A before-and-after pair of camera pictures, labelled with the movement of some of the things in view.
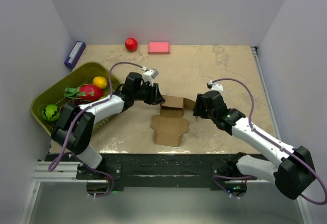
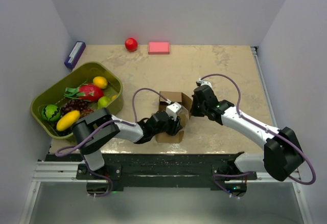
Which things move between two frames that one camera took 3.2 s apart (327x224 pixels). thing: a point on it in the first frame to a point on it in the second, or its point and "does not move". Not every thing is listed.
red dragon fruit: (88, 92) does not move
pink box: (159, 48) does not move
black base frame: (156, 172) does not move
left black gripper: (155, 97) to (176, 126)
